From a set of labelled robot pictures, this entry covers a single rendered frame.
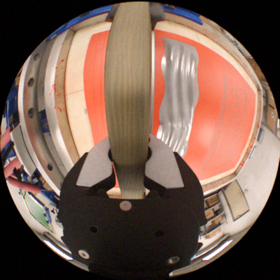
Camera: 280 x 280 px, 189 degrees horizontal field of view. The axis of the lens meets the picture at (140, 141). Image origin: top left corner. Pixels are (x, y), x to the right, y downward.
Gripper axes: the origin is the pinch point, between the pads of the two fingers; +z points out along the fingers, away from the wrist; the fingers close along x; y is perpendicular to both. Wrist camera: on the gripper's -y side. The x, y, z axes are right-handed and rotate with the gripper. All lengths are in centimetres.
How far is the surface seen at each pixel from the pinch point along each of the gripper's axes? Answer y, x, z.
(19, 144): -1.8, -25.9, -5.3
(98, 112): -1.9, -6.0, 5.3
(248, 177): 156, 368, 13
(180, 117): -1.2, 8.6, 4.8
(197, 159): 9.8, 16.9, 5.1
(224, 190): 296, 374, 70
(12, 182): 14, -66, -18
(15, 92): -25, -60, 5
